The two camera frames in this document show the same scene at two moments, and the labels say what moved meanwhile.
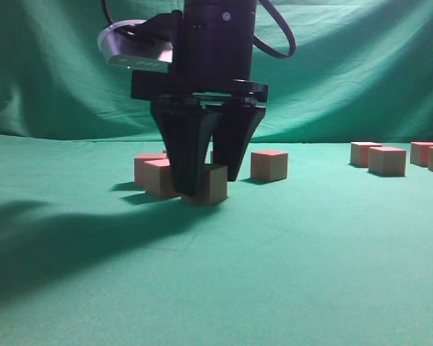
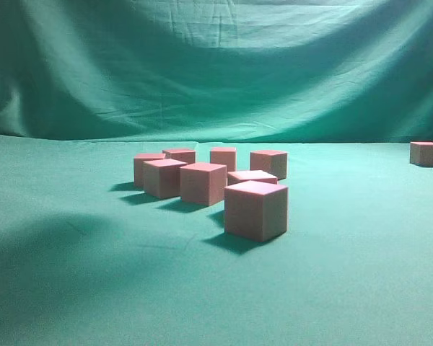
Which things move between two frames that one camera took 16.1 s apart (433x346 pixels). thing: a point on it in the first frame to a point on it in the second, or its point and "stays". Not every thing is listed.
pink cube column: [139, 160] stays
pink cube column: [213, 186] stays
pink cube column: [269, 164] stays
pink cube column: [387, 161] to [238, 176]
